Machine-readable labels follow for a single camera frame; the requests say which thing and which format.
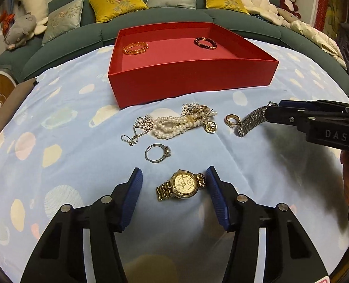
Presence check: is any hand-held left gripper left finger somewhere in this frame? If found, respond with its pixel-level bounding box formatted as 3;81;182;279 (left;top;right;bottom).
20;167;143;283

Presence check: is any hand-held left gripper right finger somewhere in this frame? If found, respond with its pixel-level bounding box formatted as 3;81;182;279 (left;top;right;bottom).
205;166;330;283

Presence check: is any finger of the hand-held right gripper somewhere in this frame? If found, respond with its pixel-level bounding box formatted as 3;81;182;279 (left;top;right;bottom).
278;99;349;115
264;105;313;130

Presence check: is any silver metal watch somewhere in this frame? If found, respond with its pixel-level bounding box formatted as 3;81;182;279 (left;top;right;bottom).
238;103;278;137

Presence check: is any gold wrist watch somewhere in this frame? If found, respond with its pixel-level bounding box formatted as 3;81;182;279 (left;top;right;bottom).
156;169;206;202

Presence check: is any silver ring with stone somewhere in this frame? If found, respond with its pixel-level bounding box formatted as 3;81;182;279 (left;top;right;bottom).
145;143;171;164

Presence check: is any gold hoop earring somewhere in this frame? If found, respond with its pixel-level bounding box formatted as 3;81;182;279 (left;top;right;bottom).
225;114;240;129

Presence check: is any pearl bracelet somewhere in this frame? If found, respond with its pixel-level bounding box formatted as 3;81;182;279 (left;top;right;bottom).
152;115;206;140

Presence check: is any silver flower pendant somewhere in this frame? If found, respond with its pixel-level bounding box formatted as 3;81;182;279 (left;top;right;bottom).
121;114;154;147

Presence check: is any flower brooch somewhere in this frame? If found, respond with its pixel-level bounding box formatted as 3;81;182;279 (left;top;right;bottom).
182;102;218;124

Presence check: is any red cardboard box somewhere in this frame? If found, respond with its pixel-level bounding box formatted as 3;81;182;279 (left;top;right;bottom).
107;21;280;109

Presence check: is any cream quilted blanket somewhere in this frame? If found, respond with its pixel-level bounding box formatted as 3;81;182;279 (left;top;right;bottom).
289;20;347;68

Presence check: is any beige plush toy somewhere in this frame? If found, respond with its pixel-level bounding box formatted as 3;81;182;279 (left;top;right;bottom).
278;7;302;28

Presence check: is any red hanging decoration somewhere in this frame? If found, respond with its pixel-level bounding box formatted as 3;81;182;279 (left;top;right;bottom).
316;0;349;33

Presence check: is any dark blue patterned cushion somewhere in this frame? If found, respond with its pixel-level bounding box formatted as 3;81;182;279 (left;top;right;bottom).
248;12;269;22

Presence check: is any red monkey plush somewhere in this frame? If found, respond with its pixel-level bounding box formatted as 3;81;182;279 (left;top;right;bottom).
275;0;301;21

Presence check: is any white flower cushion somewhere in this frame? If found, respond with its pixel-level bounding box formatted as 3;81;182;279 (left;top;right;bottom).
240;0;284;28

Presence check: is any brown flat pad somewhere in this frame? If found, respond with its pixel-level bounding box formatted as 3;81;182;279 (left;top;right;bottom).
0;77;38;137

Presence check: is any green sofa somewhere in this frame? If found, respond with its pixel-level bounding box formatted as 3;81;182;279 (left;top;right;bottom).
0;0;349;84

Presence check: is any grey pig plush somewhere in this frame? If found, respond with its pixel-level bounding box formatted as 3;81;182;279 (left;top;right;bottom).
3;12;39;51

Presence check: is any red bow curtain tie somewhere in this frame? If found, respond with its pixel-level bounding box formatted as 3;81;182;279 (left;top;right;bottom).
0;11;16;34

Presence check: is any long white cow plush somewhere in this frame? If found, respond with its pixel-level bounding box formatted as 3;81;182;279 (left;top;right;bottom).
15;0;49;34

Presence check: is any dark bead bracelet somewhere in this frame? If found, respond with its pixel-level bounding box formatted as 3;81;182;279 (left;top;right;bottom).
194;37;217;50

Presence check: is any gold chain bracelet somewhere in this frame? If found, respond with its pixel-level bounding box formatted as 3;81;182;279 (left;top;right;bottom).
123;42;149;55

